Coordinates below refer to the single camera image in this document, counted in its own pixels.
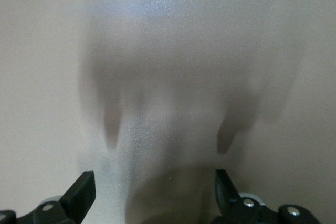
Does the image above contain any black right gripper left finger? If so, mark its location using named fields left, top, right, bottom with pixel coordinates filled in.
left=17, top=170, right=96, bottom=224

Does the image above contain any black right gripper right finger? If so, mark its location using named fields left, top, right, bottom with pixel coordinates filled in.
left=211, top=169, right=279, bottom=224

